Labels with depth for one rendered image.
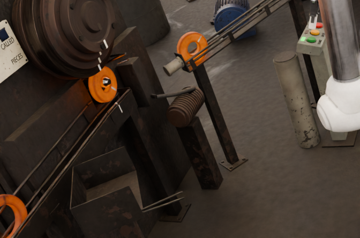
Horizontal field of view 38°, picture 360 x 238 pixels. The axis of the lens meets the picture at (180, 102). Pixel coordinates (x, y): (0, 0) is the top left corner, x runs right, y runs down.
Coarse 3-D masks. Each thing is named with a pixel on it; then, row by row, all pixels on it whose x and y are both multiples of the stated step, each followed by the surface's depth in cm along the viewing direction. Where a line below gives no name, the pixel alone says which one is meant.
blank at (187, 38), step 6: (186, 36) 248; (192, 36) 249; (198, 36) 251; (180, 42) 248; (186, 42) 249; (198, 42) 252; (204, 42) 253; (180, 48) 248; (186, 48) 250; (198, 48) 254; (186, 54) 251; (192, 54) 254; (186, 60) 252; (198, 60) 254
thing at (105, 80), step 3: (102, 78) 220; (105, 78) 220; (108, 78) 220; (84, 81) 225; (87, 81) 224; (102, 81) 219; (105, 81) 219; (108, 81) 220; (84, 84) 225; (87, 84) 224; (102, 84) 220; (105, 84) 220; (108, 84) 220; (87, 87) 225
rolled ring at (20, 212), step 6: (0, 198) 173; (6, 198) 176; (12, 198) 178; (18, 198) 180; (0, 204) 173; (6, 204) 178; (12, 204) 178; (18, 204) 180; (18, 210) 180; (24, 210) 182; (18, 216) 181; (24, 216) 181; (18, 222) 181; (12, 234) 179
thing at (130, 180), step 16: (96, 160) 189; (112, 160) 190; (128, 160) 191; (80, 176) 190; (96, 176) 191; (112, 176) 193; (128, 176) 191; (80, 192) 184; (96, 192) 190; (112, 192) 165; (128, 192) 166; (80, 208) 165; (96, 208) 166; (112, 208) 167; (128, 208) 168; (80, 224) 168; (96, 224) 169; (112, 224) 170; (128, 224) 186
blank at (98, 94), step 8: (104, 72) 222; (112, 72) 226; (88, 80) 217; (96, 80) 217; (112, 80) 226; (96, 88) 217; (112, 88) 226; (96, 96) 218; (104, 96) 221; (112, 96) 225
